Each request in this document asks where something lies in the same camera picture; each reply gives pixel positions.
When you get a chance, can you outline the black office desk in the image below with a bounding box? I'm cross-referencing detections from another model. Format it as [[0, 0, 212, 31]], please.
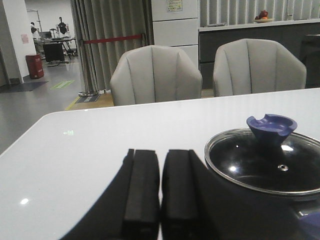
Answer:
[[33, 37, 78, 68]]

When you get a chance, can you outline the left grey upholstered chair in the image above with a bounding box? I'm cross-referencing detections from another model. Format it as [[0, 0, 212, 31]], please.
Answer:
[[110, 45, 203, 106]]

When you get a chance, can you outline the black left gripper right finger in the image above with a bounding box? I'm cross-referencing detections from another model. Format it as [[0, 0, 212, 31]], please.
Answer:
[[160, 149, 213, 240]]

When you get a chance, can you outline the glass lid with blue knob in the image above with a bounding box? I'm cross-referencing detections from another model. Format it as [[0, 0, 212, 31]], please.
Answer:
[[204, 113, 320, 196]]

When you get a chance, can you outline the white drawer cabinet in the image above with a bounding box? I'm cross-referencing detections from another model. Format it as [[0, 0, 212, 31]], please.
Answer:
[[151, 0, 199, 66]]

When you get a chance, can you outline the grey curtain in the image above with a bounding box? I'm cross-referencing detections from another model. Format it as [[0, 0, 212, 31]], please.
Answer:
[[70, 0, 154, 92]]

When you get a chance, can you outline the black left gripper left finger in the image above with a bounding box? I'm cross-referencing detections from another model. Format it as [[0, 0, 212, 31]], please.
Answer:
[[123, 149, 160, 240]]

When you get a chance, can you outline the dark blue saucepan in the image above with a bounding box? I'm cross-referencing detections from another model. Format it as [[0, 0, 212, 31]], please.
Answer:
[[294, 200, 320, 240]]

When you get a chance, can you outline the red trash bin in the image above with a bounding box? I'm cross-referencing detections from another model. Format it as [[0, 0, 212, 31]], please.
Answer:
[[25, 54, 44, 79]]

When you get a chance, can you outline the right grey upholstered chair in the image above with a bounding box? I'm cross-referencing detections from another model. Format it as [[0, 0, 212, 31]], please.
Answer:
[[213, 38, 307, 97]]

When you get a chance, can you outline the fruit plate on counter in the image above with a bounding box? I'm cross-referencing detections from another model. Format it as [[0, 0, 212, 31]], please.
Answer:
[[253, 10, 274, 23]]

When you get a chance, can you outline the dark grey counter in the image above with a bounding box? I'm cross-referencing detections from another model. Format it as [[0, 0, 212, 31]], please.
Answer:
[[199, 22, 320, 89]]

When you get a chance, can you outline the grey upholstered chair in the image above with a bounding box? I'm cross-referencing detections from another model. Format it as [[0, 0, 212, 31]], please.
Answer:
[[213, 38, 307, 97], [110, 45, 203, 106]]

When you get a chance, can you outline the red barrier belt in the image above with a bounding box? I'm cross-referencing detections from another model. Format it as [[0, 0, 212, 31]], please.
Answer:
[[81, 33, 145, 44]]

